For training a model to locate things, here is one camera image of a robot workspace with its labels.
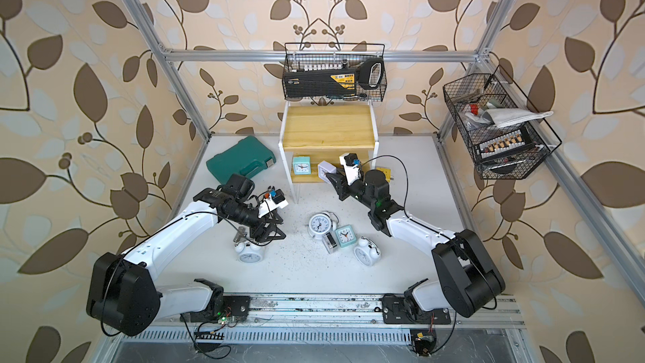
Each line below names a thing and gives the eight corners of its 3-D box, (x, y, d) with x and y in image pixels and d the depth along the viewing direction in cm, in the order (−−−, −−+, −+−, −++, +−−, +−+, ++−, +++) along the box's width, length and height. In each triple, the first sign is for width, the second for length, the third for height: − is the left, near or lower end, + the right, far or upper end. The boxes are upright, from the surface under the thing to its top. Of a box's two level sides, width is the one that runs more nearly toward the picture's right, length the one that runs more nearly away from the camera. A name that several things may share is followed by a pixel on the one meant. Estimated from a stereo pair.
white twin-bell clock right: (352, 257, 86) (354, 247, 78) (360, 246, 88) (362, 235, 81) (372, 271, 83) (376, 262, 75) (379, 259, 85) (384, 249, 78)
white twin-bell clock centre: (318, 244, 89) (317, 239, 86) (305, 227, 93) (303, 221, 90) (341, 226, 94) (341, 220, 90) (327, 211, 98) (327, 205, 94)
